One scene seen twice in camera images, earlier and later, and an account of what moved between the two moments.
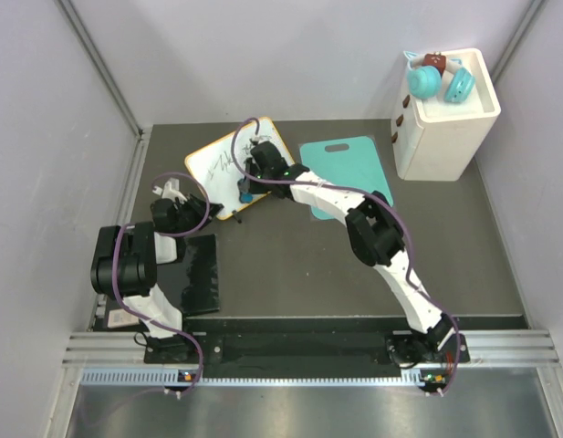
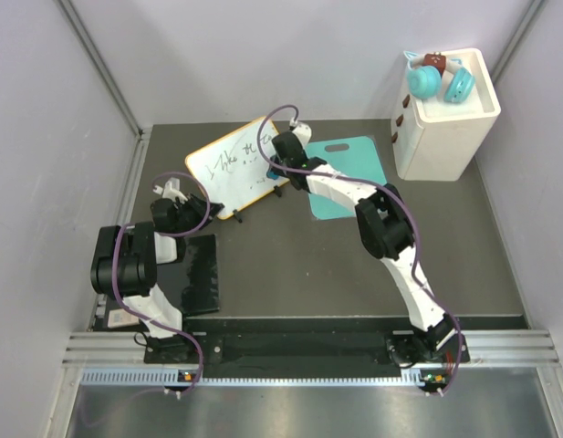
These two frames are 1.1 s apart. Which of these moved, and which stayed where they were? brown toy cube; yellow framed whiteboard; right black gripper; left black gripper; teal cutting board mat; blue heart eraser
Moved: right black gripper; blue heart eraser
Stayed: teal cutting board mat; brown toy cube; yellow framed whiteboard; left black gripper
